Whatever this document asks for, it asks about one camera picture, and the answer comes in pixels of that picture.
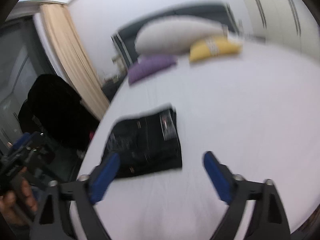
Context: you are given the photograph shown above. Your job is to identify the black denim pants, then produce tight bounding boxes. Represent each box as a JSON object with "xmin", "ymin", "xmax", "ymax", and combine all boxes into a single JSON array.
[{"xmin": 101, "ymin": 105, "xmax": 183, "ymax": 178}]

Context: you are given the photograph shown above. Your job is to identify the left hand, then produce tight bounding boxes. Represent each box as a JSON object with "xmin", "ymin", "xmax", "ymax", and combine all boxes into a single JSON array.
[{"xmin": 1, "ymin": 167, "xmax": 38, "ymax": 226}]

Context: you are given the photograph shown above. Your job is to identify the black hanging garment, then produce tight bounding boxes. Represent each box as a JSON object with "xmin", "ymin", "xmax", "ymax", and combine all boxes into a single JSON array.
[{"xmin": 18, "ymin": 74, "xmax": 99, "ymax": 160}]

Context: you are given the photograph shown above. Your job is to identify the beige curtain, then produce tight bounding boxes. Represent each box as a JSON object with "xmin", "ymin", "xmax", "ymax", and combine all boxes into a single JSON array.
[{"xmin": 40, "ymin": 3, "xmax": 110, "ymax": 120}]

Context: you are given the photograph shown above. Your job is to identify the dark grey nightstand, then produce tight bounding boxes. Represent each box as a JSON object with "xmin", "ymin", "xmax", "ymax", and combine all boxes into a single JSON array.
[{"xmin": 101, "ymin": 74, "xmax": 126, "ymax": 102}]

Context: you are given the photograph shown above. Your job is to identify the white bed mattress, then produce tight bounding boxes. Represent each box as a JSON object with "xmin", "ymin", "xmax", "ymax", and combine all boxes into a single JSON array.
[{"xmin": 80, "ymin": 41, "xmax": 319, "ymax": 239}]

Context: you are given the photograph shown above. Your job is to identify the purple cushion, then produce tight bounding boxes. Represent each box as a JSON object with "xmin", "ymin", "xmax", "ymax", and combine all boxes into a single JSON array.
[{"xmin": 127, "ymin": 54, "xmax": 177, "ymax": 85}]

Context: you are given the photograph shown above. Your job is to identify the dark grey headboard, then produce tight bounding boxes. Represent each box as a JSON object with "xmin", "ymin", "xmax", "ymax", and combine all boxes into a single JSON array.
[{"xmin": 112, "ymin": 2, "xmax": 240, "ymax": 68}]

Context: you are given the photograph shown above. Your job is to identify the large white pillow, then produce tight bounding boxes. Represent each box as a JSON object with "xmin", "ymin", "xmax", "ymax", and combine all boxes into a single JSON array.
[{"xmin": 135, "ymin": 15, "xmax": 229, "ymax": 55}]

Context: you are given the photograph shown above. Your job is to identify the yellow cushion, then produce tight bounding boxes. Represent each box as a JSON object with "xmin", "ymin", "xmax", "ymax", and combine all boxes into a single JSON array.
[{"xmin": 189, "ymin": 36, "xmax": 242, "ymax": 63}]

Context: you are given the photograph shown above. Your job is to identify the white wardrobe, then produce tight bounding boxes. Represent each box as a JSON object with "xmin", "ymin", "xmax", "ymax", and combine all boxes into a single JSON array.
[{"xmin": 244, "ymin": 0, "xmax": 319, "ymax": 61}]

